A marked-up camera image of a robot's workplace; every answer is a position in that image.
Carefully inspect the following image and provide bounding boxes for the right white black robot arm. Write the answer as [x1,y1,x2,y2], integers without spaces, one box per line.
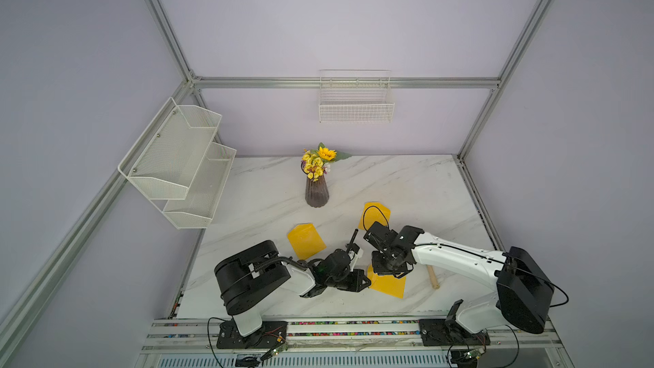
[364,221,560,338]

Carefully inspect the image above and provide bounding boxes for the white mesh upper shelf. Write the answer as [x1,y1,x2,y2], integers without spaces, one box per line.
[118,98,221,200]

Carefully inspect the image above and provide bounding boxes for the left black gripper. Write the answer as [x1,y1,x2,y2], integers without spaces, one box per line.
[326,268,371,292]

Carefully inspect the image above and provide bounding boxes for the white mesh shelf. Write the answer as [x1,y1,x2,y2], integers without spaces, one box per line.
[163,142,237,230]
[118,98,221,200]

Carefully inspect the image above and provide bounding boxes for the green head wooden hammer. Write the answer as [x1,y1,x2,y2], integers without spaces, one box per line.
[427,266,440,290]

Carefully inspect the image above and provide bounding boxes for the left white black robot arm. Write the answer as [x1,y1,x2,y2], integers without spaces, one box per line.
[214,240,371,337]

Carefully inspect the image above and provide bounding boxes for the yellow envelope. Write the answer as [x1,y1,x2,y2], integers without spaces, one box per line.
[359,202,391,231]
[366,266,406,299]
[287,223,326,260]

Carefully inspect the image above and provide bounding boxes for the yellow artificial flowers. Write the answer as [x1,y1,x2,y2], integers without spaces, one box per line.
[301,143,352,182]

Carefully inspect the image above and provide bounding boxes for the white wire wall basket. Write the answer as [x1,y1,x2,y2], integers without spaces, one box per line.
[318,69,395,124]

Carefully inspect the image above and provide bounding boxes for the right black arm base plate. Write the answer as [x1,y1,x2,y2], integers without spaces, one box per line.
[418,319,490,348]

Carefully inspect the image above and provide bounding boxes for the white mesh lower shelf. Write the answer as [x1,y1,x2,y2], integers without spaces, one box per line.
[163,142,237,230]

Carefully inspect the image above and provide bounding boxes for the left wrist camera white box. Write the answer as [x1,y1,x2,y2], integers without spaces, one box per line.
[347,243,363,263]

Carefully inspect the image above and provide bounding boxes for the dark ribbed vase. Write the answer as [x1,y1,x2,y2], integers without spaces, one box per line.
[305,175,330,208]

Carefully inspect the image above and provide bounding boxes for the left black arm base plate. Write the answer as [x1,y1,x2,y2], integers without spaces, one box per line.
[215,321,289,349]

